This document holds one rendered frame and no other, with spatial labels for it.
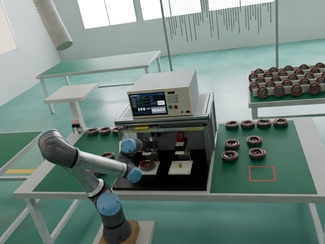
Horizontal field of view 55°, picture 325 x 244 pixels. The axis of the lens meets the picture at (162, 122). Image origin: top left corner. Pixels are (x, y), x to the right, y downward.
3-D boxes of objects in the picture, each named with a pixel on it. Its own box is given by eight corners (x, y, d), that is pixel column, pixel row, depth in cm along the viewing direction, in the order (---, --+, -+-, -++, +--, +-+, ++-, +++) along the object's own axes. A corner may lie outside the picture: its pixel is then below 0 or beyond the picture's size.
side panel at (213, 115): (215, 150, 238) (211, 111, 224) (211, 150, 238) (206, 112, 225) (217, 132, 262) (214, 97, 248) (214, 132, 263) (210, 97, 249)
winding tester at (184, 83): (192, 114, 213) (188, 86, 205) (132, 118, 225) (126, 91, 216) (199, 93, 247) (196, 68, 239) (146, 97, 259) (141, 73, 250)
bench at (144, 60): (156, 107, 531) (148, 64, 499) (48, 114, 586) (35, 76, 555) (167, 88, 609) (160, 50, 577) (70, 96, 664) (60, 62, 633)
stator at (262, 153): (252, 161, 216) (252, 157, 214) (246, 153, 226) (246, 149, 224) (268, 158, 216) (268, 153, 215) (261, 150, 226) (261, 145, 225)
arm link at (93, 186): (104, 217, 167) (35, 148, 139) (96, 203, 180) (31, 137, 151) (121, 202, 170) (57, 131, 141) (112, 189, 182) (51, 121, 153)
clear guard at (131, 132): (154, 151, 199) (152, 143, 197) (118, 152, 206) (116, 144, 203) (164, 128, 228) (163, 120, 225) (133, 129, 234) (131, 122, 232)
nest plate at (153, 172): (155, 174, 218) (155, 173, 217) (135, 175, 222) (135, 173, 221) (160, 162, 231) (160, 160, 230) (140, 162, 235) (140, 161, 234)
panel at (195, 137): (213, 148, 236) (209, 112, 223) (131, 151, 253) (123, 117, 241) (213, 147, 237) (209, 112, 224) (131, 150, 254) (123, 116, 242)
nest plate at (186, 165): (189, 174, 211) (189, 173, 211) (168, 174, 215) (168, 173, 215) (192, 161, 224) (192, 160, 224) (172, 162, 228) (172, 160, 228)
